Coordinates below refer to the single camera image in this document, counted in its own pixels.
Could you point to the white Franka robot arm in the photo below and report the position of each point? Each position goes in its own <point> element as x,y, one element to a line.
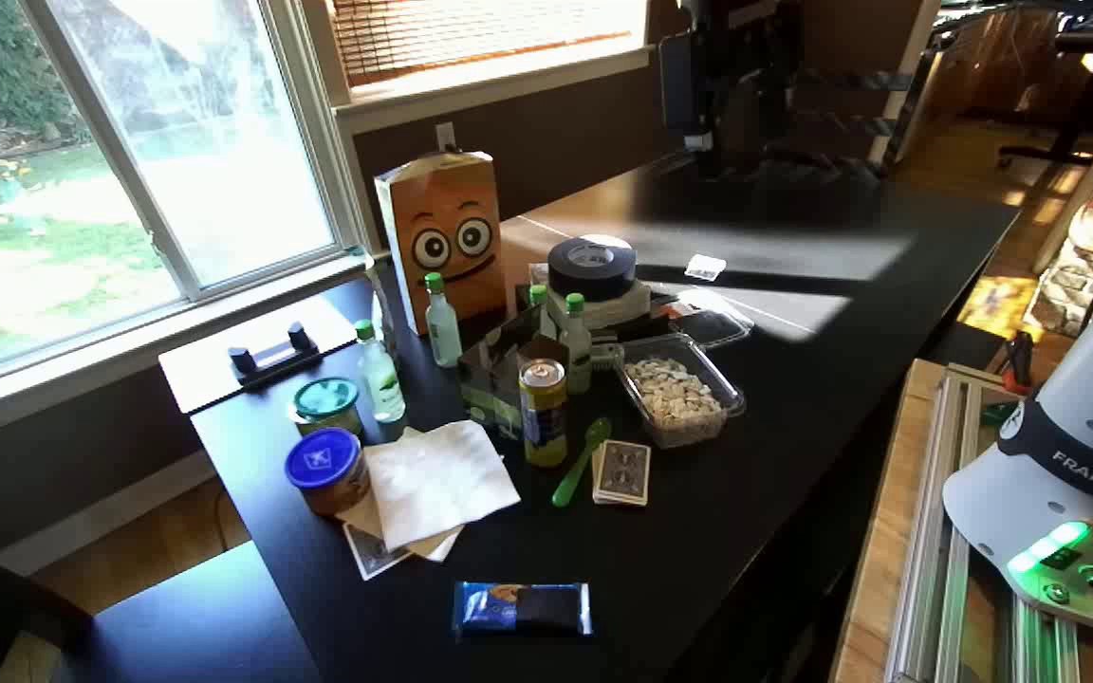
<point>1085,417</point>

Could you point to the green-capped clear bottle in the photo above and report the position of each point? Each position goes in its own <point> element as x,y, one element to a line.
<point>535,300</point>
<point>380,379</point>
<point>575,331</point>
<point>441,326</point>

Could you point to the dark cardboard bottle carrier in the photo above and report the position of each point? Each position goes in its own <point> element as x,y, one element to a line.
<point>494,379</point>

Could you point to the green plastic fork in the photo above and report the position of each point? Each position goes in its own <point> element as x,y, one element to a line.
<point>577,463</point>

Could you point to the clear plastic popcorn container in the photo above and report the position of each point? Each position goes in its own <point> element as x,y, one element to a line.
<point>680,387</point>

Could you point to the playing card deck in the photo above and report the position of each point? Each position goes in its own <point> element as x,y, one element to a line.
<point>622,473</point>

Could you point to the black plastic lidded tray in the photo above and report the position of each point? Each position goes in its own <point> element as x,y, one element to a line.
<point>711,326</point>

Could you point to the small white tag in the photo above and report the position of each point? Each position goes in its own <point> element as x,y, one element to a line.
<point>705,267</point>

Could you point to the white paper napkin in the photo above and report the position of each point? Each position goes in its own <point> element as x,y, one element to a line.
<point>437,478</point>

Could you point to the brown paper napkin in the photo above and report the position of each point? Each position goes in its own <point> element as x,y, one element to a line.
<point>436,546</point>

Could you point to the blue-lid brown jar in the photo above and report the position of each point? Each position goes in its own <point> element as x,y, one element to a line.
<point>325,463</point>

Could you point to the blue snack bar packet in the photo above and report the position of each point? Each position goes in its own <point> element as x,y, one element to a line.
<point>520,609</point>

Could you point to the printed card under napkins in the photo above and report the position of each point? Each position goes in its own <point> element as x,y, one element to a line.
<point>375,556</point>

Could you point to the bamboo window blind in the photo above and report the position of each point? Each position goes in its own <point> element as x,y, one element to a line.
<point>485,33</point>

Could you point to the black ladder-back chair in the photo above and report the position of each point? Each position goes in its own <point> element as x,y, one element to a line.
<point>759,77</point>

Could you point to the white board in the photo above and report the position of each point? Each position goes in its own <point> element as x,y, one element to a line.
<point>198,364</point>

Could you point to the yellow item on floor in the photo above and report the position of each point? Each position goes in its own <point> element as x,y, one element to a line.
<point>996,310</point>

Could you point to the white wall outlet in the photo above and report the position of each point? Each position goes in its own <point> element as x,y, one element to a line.
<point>446,135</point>

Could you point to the white window frame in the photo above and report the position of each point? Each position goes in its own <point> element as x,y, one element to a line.
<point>320,152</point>

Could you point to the aluminium rail robot stand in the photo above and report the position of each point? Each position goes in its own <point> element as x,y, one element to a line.
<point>949,506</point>

